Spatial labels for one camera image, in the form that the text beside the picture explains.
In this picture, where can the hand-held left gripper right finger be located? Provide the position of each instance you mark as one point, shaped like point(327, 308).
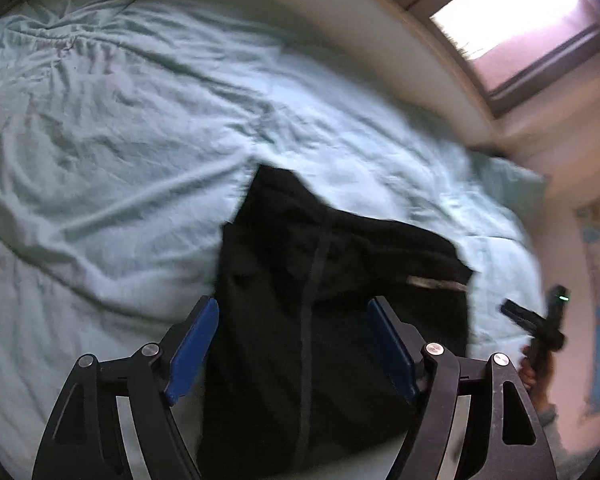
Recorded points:
point(390, 355)

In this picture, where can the brown framed window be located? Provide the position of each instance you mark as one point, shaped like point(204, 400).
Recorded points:
point(520, 20)

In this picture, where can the black hooded jacket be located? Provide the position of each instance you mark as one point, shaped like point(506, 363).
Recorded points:
point(290, 285)

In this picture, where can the light blue pillow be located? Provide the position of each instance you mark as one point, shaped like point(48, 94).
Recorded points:
point(512, 177)

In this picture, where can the person's right hand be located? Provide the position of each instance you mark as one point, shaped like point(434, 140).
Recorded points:
point(528, 372)

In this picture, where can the person's right forearm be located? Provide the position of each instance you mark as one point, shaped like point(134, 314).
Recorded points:
point(555, 435)

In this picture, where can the light blue duvet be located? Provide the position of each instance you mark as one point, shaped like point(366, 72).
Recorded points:
point(130, 135)

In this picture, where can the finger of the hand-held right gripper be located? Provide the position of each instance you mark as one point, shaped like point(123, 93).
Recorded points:
point(519, 314)

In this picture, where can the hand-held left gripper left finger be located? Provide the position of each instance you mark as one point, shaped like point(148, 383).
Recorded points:
point(195, 350)

